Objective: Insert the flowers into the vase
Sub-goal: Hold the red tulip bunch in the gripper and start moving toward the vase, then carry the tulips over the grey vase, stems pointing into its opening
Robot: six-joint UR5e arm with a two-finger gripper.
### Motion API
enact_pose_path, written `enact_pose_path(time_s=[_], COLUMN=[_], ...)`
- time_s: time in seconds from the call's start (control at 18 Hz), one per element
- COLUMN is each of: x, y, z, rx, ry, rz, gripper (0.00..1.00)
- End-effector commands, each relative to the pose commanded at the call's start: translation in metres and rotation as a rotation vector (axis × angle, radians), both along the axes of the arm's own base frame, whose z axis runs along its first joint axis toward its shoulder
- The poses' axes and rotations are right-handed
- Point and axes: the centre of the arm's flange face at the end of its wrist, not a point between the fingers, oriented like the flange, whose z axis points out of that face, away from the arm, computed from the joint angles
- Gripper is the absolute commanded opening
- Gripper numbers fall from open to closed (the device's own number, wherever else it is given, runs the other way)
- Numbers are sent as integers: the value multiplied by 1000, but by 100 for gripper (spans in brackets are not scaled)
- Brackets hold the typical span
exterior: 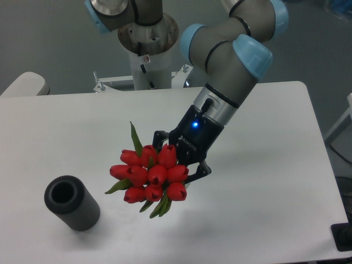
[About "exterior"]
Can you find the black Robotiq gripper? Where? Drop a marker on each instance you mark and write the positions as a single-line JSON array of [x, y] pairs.
[[192, 138]]

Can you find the red tulip bouquet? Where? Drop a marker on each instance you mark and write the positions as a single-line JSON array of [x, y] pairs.
[[150, 176]]

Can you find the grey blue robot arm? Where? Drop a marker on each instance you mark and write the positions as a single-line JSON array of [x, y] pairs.
[[232, 54]]

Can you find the dark grey ribbed vase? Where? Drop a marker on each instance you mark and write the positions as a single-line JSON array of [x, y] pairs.
[[68, 198]]

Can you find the white chair seat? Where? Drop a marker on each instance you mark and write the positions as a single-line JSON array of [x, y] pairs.
[[27, 84]]

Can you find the white metal frame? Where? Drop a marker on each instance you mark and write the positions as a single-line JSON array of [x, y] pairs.
[[339, 125]]

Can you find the black table clamp mount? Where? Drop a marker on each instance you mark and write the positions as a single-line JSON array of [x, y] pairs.
[[342, 236]]

